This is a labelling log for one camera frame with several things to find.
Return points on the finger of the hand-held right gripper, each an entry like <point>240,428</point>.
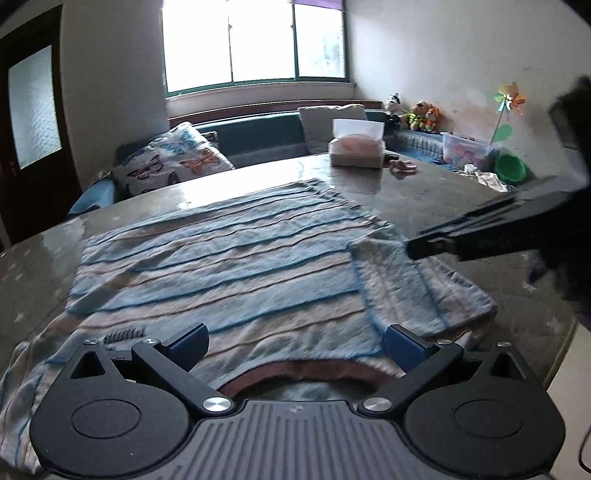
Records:
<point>508,203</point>
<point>485,240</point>

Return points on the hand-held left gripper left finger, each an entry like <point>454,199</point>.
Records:
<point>190,345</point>

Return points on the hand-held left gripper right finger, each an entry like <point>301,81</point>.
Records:
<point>400,346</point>

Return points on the striped blue beige sweater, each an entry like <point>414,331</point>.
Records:
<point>231,258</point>

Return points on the crumpled white cloth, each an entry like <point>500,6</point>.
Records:
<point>489,180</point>

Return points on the green plastic bowl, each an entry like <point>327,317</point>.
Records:
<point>510,168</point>

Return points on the clear plastic storage box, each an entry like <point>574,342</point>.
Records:
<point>466,150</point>

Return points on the colourful toy pinwheel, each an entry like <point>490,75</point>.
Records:
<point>508,99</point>

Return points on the small pink cloth item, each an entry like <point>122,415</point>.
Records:
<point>402,168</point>

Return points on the orange plush toy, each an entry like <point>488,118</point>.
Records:
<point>432,120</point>

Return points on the yellow brown plush toy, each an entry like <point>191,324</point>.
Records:
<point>415,115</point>

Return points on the black white plush toy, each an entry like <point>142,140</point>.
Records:
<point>392,106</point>

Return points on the clear tissue box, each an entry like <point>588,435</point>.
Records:
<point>355,150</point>

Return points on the butterfly print pillow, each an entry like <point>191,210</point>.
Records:
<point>171,157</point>

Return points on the grey square pillow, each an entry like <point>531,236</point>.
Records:
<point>318,124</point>

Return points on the teal corner sofa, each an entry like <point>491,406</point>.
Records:
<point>268,129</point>

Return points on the purple window blind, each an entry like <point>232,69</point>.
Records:
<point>323,3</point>

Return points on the dark wooden glass door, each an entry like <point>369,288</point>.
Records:
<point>34,106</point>

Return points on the green framed window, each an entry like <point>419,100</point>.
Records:
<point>258,41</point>

